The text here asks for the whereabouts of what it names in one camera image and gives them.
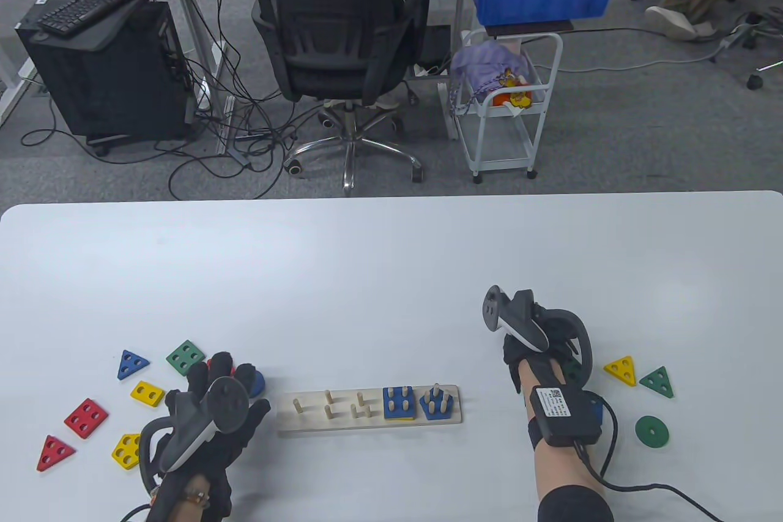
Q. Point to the person's left hand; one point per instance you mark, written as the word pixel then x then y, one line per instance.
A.
pixel 199 384

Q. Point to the person's right hand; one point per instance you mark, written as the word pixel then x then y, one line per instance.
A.
pixel 512 363

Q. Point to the green square block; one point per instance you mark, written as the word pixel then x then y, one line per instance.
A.
pixel 185 358

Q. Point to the yellow rectangle block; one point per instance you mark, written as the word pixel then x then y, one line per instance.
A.
pixel 147 393

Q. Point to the green pentagon block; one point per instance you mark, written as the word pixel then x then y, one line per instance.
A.
pixel 572 372

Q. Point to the blue disc block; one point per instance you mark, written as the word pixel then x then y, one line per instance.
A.
pixel 260 384

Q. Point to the blue triangle block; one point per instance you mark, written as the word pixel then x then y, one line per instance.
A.
pixel 136 361

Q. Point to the blue rectangle block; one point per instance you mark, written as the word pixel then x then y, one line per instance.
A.
pixel 596 409

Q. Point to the yellow pentagon block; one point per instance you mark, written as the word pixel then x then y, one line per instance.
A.
pixel 129 452

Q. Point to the blue pentagon block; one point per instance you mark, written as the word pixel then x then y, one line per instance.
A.
pixel 425 406

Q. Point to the yellow triangle block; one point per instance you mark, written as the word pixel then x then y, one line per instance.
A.
pixel 622 370

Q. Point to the wooden peg board with posts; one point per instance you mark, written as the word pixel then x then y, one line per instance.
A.
pixel 306 421

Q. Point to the red square block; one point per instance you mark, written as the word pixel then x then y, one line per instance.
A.
pixel 86 418

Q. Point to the blue square block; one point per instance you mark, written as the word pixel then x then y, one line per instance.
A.
pixel 399 404

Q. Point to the yellow square block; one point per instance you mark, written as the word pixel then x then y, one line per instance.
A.
pixel 397 420

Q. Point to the green triangle block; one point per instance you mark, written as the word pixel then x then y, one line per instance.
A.
pixel 659 382

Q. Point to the green disc block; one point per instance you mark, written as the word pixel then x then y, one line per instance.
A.
pixel 642 437

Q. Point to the red triangle block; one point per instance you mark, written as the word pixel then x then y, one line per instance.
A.
pixel 55 453

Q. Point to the person's right forearm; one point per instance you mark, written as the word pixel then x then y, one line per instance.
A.
pixel 560 473

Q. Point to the person's left forearm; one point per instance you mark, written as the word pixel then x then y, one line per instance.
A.
pixel 180 503

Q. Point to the black white hand controller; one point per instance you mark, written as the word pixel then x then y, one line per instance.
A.
pixel 520 320
pixel 229 409

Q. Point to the black box with white label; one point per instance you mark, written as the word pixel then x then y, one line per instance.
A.
pixel 563 421

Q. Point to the person's black sleeve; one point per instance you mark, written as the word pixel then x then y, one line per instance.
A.
pixel 575 507

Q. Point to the white trolley cart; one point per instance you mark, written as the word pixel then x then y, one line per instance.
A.
pixel 498 149

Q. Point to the orange yellow toy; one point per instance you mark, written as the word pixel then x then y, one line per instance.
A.
pixel 514 96

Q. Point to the white power strip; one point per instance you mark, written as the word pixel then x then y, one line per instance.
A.
pixel 205 95

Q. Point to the purple cloth bag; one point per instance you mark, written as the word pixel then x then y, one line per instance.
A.
pixel 486 60

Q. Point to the black computer tower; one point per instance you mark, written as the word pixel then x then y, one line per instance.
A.
pixel 110 87

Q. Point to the black floor box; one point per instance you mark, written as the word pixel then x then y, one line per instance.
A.
pixel 435 44

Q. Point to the brown board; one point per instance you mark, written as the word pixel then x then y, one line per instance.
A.
pixel 526 28

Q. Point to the black mesh office chair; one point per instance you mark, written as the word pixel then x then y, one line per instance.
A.
pixel 330 75

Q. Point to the white table leg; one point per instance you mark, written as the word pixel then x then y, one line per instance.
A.
pixel 15 87

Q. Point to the black chair caster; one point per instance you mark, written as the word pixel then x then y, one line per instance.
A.
pixel 755 81

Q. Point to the grey power strip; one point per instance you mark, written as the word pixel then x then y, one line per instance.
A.
pixel 737 37

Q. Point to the black keyboard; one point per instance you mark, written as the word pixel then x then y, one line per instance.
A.
pixel 92 2

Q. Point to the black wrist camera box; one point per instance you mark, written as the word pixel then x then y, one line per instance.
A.
pixel 221 497

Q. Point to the white desk frame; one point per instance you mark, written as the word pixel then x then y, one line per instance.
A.
pixel 191 26

